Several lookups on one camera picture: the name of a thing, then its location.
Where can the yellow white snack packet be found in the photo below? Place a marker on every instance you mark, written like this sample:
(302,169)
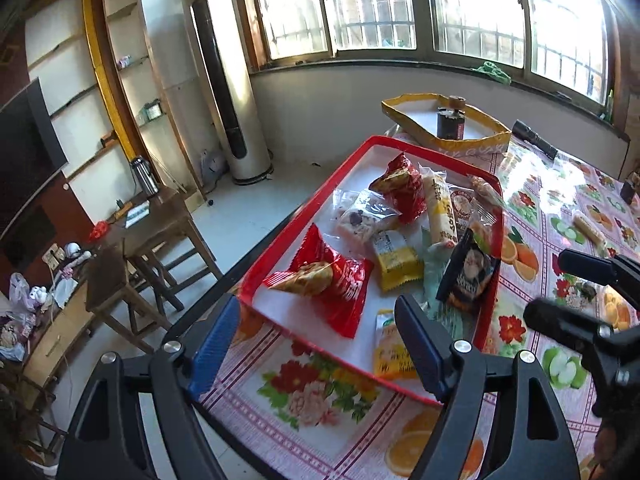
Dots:
(391,359)

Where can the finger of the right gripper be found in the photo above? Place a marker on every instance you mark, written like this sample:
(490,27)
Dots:
(611,358)
(620,272)

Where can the person's right hand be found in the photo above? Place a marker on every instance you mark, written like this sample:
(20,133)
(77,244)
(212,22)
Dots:
(616,452)

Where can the yellow cardboard box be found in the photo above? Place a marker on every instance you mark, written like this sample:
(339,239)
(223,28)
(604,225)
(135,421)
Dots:
(416,115)

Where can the green snack packet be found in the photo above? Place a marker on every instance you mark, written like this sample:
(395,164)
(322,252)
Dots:
(459,325)

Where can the wooden stool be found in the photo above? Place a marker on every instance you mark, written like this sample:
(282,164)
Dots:
(115,302)

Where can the dark blue snack bag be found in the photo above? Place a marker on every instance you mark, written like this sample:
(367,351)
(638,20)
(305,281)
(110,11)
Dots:
(468,274)

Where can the large red snack bag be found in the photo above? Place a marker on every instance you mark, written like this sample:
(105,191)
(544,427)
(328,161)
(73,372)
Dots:
(337,282)

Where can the white tower air conditioner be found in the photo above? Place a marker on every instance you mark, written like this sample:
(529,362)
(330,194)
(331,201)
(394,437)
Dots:
(219,59)

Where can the floral fruit tablecloth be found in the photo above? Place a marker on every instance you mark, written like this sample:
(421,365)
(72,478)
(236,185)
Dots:
(305,401)

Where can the small green label bread packet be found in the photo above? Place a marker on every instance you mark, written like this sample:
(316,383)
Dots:
(589,229)

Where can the black television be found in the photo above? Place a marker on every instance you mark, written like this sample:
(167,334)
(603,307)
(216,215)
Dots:
(30,152)

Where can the window with metal bars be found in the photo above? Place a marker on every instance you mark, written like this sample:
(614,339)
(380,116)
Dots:
(565,48)

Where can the long yellow cake packet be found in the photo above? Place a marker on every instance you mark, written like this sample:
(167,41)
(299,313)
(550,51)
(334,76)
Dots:
(440,212)

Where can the dark jar with cork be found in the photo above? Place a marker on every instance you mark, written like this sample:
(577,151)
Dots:
(631,187)

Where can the red rectangular tray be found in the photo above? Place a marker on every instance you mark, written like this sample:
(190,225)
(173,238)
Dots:
(370,259)

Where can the small red snack bag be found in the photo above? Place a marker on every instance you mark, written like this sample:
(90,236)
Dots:
(402,186)

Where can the wall shelf unit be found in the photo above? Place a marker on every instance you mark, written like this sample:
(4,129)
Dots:
(101,85)

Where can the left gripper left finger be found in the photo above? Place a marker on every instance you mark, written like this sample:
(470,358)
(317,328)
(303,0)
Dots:
(133,407)

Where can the black flashlight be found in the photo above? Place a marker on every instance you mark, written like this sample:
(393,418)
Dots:
(527,134)

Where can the steel kettle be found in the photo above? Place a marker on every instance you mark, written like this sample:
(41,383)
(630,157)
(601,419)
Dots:
(143,173)

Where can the clear nougat packet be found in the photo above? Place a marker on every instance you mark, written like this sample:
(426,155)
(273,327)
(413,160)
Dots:
(358,216)

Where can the wooden side table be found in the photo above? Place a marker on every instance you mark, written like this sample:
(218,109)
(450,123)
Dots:
(169,220)

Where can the round red label pastry packet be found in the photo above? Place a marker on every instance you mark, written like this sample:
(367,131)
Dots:
(465,206)

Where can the dark bottle in box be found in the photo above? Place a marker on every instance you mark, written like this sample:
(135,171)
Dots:
(451,119)

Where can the green cloth on windowsill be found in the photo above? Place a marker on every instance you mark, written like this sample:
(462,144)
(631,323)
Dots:
(494,72)

